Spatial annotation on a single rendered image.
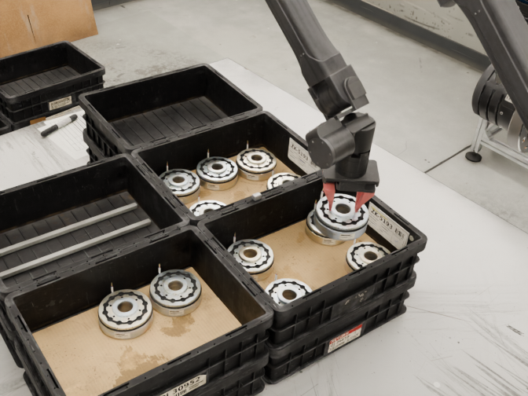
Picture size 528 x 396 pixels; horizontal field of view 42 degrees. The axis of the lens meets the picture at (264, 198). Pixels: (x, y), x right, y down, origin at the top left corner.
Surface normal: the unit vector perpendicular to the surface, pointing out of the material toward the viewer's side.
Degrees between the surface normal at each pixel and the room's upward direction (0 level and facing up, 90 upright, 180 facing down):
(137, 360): 0
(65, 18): 73
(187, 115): 0
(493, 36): 87
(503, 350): 0
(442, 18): 90
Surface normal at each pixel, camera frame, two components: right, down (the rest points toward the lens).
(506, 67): -0.77, 0.31
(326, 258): 0.07, -0.79
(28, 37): 0.67, 0.22
